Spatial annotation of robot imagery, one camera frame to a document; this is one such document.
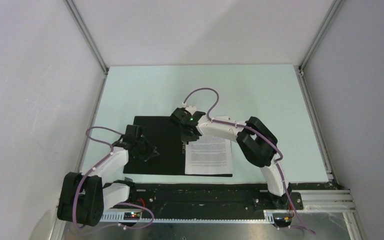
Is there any left circuit board with leds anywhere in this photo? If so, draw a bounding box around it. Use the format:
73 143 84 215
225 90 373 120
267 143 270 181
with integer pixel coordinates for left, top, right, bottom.
123 211 142 221

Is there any right aluminium frame post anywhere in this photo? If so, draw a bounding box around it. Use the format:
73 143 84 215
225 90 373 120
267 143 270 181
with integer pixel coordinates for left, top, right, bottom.
298 0 346 76

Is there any right circuit board with wires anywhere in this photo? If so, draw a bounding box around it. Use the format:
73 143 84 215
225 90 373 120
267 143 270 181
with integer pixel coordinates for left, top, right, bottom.
273 216 293 229

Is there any left aluminium frame post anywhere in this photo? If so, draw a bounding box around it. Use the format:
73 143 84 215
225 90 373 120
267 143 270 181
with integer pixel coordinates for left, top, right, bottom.
63 0 109 75

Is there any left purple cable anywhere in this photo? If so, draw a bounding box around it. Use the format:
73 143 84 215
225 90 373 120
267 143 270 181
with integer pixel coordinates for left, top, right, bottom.
72 126 155 231

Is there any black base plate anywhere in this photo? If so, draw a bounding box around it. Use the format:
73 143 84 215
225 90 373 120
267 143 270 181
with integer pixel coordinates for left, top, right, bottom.
94 181 339 221

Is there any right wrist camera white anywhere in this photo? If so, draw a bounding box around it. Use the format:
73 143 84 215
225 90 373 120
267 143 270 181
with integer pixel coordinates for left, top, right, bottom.
182 103 197 114

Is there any aluminium frame post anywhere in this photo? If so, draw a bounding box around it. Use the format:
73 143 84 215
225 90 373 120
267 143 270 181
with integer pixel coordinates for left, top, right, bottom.
63 0 109 75
298 0 346 76

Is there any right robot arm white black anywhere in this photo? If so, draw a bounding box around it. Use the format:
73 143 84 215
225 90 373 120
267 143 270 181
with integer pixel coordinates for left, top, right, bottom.
169 107 291 209

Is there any red folder black inside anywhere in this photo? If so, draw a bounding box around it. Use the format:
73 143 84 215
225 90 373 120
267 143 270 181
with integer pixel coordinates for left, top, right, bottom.
123 116 232 177

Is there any grey slotted cable duct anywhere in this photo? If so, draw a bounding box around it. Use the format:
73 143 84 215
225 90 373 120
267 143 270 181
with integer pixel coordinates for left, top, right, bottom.
99 211 276 224

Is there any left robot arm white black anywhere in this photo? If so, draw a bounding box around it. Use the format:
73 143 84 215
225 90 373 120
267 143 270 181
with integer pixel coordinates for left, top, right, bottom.
57 124 159 229

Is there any printed paper sheet top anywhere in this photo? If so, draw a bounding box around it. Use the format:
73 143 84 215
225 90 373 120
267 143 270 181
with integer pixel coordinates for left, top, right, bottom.
185 136 233 177

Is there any metal folder clip mechanism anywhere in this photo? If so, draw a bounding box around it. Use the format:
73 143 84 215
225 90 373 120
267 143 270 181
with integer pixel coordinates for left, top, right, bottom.
182 142 188 155

